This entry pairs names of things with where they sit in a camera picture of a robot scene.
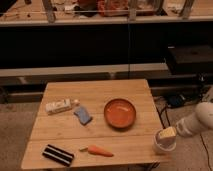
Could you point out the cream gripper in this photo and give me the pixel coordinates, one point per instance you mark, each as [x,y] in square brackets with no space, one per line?
[169,132]

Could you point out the wooden table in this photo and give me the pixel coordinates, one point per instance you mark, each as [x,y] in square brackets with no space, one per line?
[134,146]

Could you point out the orange ceramic bowl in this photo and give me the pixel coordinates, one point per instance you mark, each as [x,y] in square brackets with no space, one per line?
[119,113]

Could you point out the blue sponge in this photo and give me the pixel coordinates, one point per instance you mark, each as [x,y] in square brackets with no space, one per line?
[83,115]

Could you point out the orange toy carrot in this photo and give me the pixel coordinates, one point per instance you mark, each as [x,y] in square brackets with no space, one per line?
[95,150]

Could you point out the white ceramic cup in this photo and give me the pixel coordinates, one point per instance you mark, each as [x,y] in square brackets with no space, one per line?
[165,146]

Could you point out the white tube box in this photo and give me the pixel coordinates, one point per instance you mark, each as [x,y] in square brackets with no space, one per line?
[61,106]

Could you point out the black box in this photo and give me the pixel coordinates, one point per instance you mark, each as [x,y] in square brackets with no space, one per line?
[190,59]

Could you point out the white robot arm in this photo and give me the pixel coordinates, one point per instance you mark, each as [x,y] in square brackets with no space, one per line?
[199,121]

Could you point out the wooden shelf with clutter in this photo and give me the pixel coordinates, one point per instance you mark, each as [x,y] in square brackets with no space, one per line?
[102,12]

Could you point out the black white striped block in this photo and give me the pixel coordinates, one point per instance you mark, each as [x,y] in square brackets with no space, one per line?
[58,155]

